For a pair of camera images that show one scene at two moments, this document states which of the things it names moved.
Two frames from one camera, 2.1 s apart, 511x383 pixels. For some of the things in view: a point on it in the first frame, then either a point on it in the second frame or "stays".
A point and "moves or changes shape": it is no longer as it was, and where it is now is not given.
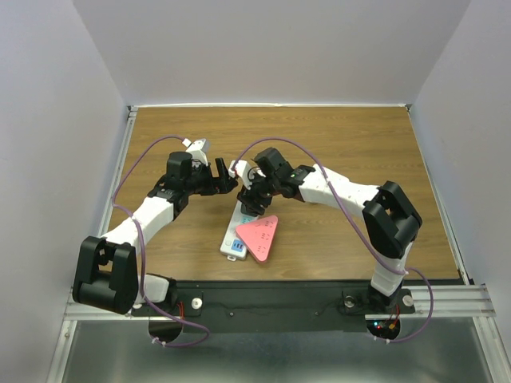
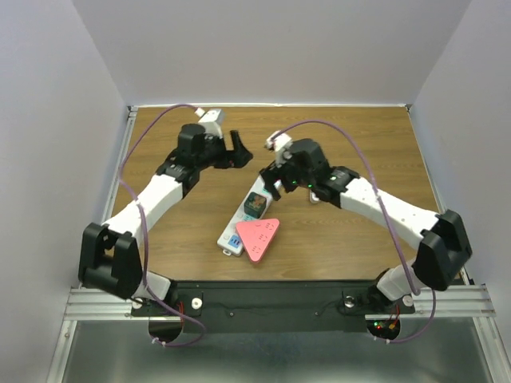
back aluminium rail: (250, 106) stays
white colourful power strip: (232, 246) stays
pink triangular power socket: (259, 234) moves or changes shape
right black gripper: (247, 197) -> (280, 171)
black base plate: (276, 306) stays
